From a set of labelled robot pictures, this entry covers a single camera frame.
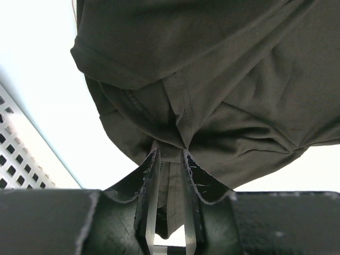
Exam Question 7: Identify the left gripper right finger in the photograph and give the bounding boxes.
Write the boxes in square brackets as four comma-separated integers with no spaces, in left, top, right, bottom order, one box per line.
[182,150,242,254]

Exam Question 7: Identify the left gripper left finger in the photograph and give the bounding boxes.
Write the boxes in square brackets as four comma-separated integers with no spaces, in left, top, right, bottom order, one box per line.
[81,148,160,255]

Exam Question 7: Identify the white plastic basket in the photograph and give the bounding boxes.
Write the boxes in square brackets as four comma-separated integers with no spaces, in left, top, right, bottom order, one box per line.
[1,87,55,190]

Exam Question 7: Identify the black printed t shirt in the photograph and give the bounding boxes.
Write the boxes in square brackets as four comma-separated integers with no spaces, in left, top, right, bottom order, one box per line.
[71,1,339,239]

